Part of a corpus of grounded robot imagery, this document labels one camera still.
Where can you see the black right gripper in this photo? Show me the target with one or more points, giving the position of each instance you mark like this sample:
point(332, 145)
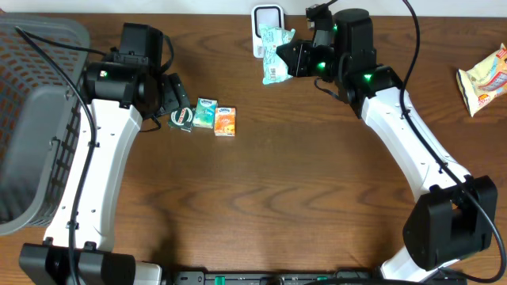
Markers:
point(295, 62)

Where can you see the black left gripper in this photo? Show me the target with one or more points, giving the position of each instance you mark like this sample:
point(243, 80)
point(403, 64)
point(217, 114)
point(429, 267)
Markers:
point(171, 95)

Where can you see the green white round tin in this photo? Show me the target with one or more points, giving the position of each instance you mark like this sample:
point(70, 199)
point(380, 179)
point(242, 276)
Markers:
point(182, 119)

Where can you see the teal snack packet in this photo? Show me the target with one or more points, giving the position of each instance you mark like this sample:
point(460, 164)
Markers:
point(275, 69)

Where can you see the teal Kleenex tissue pack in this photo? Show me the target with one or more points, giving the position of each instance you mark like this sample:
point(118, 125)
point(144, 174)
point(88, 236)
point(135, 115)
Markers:
point(205, 113)

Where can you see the orange Kleenex tissue pack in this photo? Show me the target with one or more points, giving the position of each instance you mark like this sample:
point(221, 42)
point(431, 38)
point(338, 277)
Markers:
point(225, 122)

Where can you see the white blue snack bag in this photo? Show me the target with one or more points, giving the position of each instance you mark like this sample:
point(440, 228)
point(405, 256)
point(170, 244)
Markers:
point(484, 82)

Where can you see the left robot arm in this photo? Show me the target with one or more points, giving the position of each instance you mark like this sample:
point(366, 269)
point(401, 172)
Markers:
point(128, 85)

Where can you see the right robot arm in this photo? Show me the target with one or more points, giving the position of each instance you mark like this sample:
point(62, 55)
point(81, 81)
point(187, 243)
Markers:
point(453, 215)

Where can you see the white barcode scanner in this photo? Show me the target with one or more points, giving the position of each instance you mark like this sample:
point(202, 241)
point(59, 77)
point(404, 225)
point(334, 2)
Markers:
point(271, 15)

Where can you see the grey plastic shopping basket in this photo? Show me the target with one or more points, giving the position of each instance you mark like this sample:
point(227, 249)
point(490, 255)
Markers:
point(40, 117)

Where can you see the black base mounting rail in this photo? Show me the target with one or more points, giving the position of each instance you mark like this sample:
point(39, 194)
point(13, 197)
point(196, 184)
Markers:
point(344, 276)

